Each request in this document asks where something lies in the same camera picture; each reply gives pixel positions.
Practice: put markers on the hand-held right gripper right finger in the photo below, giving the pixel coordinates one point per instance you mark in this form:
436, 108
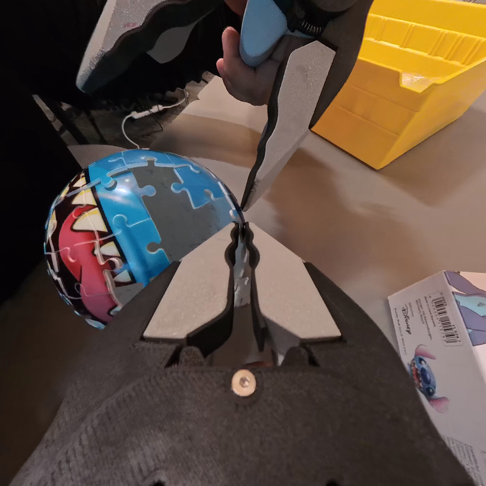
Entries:
296, 300

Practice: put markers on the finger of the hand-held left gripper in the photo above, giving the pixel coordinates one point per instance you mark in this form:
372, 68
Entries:
300, 95
117, 30

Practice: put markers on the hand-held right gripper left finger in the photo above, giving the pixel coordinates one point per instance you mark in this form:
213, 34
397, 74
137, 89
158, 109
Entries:
190, 300

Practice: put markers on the white puzzle piece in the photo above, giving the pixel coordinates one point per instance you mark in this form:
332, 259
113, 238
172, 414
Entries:
241, 273

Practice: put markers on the blue puzzle ball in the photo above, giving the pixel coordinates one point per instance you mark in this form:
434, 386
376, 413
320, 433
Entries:
125, 212

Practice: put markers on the printed cardboard puzzle box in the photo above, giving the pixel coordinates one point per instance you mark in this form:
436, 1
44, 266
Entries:
448, 360

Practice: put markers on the person's left hand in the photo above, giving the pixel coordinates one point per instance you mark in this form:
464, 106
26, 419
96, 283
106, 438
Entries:
246, 83

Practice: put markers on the yellow plastic bin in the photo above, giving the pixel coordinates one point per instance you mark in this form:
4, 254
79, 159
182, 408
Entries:
410, 87

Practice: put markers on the grey chair armrest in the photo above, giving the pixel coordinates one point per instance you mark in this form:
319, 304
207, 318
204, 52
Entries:
97, 153

